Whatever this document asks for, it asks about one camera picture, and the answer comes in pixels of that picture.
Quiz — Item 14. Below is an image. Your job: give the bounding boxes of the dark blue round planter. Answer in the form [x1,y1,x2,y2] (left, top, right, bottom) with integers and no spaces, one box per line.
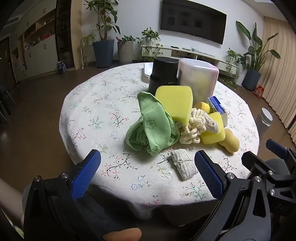
[243,70,262,91]

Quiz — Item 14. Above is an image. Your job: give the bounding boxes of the white wall cabinet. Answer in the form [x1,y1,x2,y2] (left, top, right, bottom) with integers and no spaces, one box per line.
[9,5,58,81]

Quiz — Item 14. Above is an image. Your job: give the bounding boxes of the white television cabinet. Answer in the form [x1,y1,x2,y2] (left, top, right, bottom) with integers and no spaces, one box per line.
[141,44,240,75]

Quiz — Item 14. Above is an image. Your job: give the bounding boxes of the tall leafy plant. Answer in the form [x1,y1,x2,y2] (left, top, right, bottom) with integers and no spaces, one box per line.
[84,0,121,42]

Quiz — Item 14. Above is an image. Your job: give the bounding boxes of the white ribbed plastic tray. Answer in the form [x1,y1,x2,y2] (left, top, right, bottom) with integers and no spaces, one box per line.
[143,62,155,77]

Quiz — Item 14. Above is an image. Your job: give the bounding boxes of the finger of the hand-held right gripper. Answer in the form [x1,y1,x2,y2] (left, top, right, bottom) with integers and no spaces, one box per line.
[265,138,296,163]
[241,151,281,180]

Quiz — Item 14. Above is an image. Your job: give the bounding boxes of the green flower-print cloth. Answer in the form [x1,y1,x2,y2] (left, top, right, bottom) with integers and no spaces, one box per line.
[125,91,180,156]

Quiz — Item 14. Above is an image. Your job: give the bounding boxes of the small round yellow sponge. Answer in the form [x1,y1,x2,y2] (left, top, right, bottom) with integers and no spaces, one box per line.
[193,101,211,114]

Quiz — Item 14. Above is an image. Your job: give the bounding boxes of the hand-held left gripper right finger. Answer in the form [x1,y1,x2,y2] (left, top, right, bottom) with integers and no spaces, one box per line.
[192,150,272,241]

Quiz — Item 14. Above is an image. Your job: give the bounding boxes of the dark glass display cabinet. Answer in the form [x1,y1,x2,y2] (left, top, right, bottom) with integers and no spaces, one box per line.
[55,0,75,70]

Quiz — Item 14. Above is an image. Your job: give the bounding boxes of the floral white tablecloth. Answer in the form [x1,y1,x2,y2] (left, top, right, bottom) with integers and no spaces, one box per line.
[59,62,259,220]

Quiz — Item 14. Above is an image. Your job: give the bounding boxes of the translucent white lidded container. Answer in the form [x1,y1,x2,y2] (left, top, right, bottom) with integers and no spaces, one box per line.
[177,58,219,105]

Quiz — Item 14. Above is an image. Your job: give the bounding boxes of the blue and white packaged sponge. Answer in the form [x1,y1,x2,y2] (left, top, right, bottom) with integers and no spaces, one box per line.
[208,96,228,127]

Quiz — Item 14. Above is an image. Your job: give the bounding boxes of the small green potted plant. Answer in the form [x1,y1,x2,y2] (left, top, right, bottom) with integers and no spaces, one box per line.
[118,35,136,43]

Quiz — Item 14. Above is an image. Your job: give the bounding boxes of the person's dark grey shorts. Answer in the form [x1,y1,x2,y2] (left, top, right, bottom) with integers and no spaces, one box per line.
[22,183,139,241]

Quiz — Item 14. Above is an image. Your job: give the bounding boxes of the dark chair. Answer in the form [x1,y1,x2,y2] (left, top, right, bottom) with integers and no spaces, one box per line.
[0,83,16,123]

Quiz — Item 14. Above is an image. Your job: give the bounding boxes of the large yellow sponge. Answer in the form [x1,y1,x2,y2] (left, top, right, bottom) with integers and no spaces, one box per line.
[155,86,193,126]

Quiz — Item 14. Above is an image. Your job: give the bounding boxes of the person's bare leg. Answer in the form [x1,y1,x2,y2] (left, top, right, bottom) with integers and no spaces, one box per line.
[105,227,142,241]
[0,178,25,232]

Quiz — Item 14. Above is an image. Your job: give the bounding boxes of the grey knitted pad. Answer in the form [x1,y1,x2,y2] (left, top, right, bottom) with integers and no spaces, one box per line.
[205,113,219,134]

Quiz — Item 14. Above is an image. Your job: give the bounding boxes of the small-leaved trailing plant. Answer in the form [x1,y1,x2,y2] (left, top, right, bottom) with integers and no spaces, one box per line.
[222,49,249,90]

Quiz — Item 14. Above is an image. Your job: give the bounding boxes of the trailing vine plant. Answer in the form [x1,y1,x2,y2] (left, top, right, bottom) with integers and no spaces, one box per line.
[137,27,162,62]

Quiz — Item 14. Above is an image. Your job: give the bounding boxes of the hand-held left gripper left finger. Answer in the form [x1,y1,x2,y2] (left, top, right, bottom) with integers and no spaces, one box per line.
[23,149,102,241]

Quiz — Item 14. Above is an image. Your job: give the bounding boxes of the white woven dishcloth pad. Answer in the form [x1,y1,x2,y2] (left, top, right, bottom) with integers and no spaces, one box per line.
[171,149,199,181]

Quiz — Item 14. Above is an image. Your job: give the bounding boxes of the beige curtain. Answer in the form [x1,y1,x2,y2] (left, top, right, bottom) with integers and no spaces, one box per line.
[260,16,296,135]

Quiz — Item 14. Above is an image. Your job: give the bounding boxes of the red cardboard box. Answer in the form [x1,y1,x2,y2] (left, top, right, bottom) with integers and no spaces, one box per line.
[254,85,265,99]

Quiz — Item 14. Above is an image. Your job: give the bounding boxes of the yellow square sponge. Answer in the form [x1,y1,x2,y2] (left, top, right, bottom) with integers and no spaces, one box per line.
[200,112,226,145]

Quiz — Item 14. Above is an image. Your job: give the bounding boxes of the yellow peanut-shaped sponge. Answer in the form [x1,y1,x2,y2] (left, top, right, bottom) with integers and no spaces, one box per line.
[217,128,240,153]

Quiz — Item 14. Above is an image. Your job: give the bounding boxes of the black cylindrical container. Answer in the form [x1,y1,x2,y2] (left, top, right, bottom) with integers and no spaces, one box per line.
[148,57,179,95]

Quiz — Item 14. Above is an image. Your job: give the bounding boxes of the cream chenille scrubber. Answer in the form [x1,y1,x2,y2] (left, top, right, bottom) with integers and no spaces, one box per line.
[179,108,212,144]

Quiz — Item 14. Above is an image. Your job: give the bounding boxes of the blue printed bag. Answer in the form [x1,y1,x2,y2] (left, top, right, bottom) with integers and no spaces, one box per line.
[57,60,67,75]

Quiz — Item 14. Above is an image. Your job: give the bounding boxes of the grey trash bin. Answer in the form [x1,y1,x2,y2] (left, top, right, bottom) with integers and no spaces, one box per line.
[257,108,274,135]

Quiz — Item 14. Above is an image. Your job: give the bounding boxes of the wall-mounted black television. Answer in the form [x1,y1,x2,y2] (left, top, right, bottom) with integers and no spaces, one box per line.
[160,0,227,45]

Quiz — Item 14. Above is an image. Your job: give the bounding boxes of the white ribbed planter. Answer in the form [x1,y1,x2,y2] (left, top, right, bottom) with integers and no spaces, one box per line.
[117,41,134,64]

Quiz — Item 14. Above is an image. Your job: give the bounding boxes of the large broad-leaved plant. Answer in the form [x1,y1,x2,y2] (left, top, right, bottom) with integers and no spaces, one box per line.
[236,20,281,72]

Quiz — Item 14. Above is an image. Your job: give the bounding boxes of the thin-leaved spider plant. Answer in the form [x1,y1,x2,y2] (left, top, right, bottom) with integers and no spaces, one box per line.
[79,30,96,49]

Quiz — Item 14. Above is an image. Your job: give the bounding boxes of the dark blue square planter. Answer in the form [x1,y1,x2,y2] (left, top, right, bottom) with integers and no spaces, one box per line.
[92,39,115,68]

